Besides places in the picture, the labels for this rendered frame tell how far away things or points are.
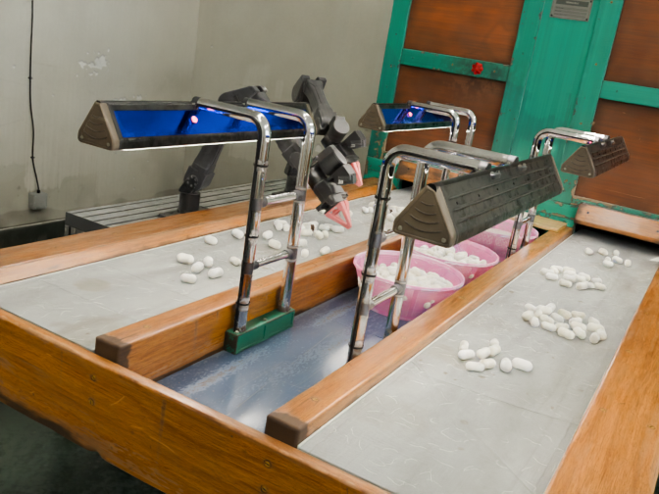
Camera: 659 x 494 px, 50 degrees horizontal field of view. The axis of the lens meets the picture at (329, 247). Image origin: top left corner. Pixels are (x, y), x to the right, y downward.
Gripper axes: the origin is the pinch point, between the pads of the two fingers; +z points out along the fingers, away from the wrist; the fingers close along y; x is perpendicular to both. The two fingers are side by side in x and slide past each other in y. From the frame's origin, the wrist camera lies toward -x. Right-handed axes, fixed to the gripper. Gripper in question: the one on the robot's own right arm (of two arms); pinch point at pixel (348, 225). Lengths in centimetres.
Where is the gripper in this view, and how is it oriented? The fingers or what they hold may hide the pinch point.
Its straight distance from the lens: 203.3
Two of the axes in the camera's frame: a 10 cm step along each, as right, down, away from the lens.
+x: -6.7, 5.5, 5.0
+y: 4.9, -1.7, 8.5
